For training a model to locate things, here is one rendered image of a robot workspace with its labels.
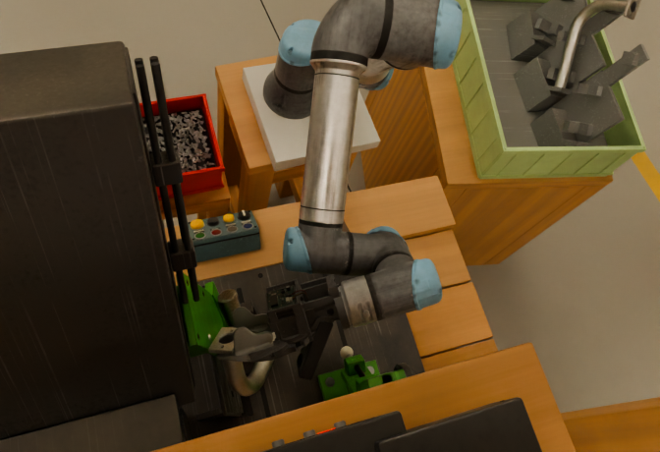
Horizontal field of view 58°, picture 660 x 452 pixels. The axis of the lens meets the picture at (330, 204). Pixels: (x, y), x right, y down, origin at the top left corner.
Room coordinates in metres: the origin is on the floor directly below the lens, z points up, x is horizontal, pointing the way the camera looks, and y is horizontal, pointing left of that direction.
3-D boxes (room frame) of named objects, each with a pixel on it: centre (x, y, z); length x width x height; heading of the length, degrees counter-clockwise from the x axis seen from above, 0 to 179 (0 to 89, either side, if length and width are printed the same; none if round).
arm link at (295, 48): (0.88, 0.19, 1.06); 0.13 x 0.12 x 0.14; 111
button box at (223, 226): (0.44, 0.19, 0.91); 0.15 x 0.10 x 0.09; 127
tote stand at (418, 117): (1.30, -0.35, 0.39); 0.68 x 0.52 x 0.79; 27
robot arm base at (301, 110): (0.87, 0.20, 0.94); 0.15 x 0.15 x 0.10
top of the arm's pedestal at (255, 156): (0.87, 0.20, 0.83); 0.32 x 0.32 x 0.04; 41
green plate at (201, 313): (0.18, 0.14, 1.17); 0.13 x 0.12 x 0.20; 127
